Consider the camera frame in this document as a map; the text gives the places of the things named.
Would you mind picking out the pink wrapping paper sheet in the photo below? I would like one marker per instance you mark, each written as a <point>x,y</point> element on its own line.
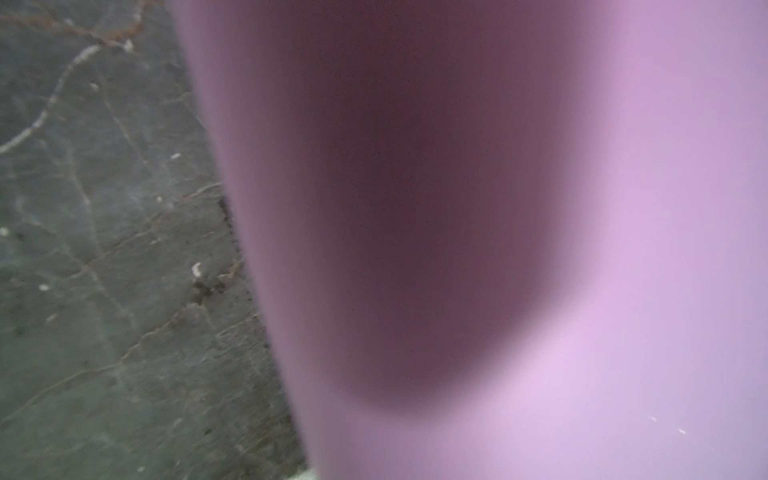
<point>501,239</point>

